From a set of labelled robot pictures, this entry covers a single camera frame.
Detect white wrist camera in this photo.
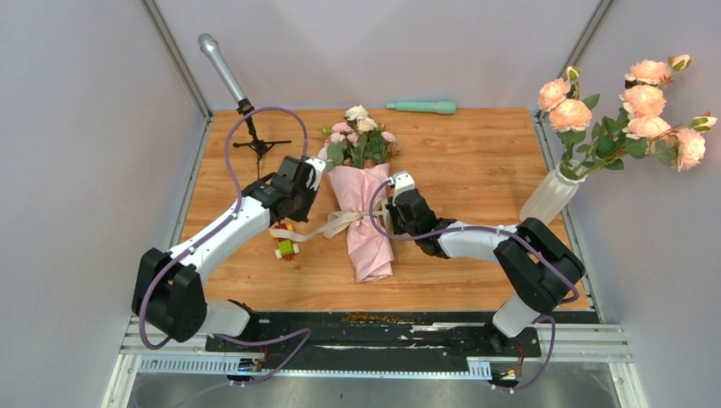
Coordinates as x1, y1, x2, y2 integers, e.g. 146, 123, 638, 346
304, 156, 327, 191
389, 171, 416, 205

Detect pink flower bouquet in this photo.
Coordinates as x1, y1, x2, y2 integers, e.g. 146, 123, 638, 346
317, 105, 400, 283

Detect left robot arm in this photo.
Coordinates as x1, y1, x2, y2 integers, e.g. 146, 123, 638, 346
131, 156, 326, 351

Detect peach artificial roses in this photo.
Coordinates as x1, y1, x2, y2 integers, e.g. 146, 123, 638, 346
537, 54, 718, 181

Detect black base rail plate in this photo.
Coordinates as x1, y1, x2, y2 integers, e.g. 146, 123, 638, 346
237, 311, 542, 360

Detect toy brick car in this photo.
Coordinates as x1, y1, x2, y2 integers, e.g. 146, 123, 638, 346
271, 223, 299, 261

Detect cream printed ribbon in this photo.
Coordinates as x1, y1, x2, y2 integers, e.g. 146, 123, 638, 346
269, 199, 388, 242

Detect silver microphone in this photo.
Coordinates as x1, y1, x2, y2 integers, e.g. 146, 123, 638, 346
197, 33, 247, 106

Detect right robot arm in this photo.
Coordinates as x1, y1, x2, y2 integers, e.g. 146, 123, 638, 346
386, 189, 585, 355

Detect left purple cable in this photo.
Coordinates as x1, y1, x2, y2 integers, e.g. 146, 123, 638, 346
138, 106, 312, 389

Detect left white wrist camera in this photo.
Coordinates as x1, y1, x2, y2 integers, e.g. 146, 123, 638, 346
304, 156, 327, 191

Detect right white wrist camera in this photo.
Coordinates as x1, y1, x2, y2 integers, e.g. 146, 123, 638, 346
389, 171, 416, 205

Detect teal cylindrical handle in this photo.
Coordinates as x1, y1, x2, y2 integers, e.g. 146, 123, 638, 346
385, 100, 457, 115

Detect purple cable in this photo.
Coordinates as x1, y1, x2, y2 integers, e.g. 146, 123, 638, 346
368, 178, 582, 394
138, 106, 312, 389

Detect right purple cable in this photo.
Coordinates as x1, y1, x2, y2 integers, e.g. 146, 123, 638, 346
368, 178, 582, 394

